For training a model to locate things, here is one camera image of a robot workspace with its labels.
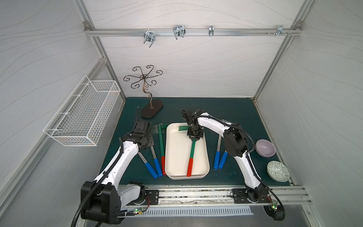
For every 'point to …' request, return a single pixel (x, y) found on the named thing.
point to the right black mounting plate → (251, 196)
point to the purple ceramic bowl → (265, 148)
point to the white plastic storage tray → (177, 152)
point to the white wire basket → (81, 119)
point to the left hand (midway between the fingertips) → (148, 141)
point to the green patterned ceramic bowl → (278, 171)
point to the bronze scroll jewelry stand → (151, 108)
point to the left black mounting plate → (151, 197)
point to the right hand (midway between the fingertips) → (191, 138)
